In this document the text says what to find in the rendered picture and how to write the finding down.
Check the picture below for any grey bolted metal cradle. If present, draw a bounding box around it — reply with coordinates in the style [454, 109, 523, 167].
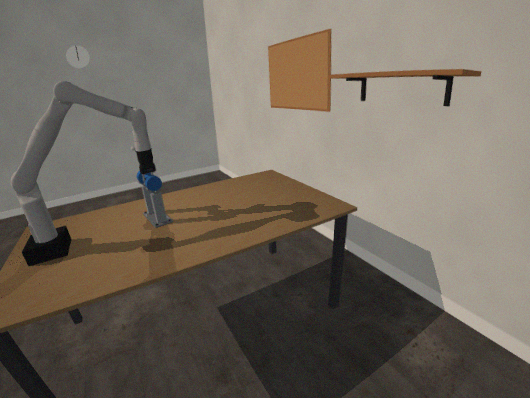
[137, 181, 173, 228]

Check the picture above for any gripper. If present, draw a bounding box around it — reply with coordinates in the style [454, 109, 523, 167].
[131, 139, 156, 184]

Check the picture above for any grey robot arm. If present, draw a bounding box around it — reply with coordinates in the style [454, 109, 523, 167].
[11, 81, 149, 243]

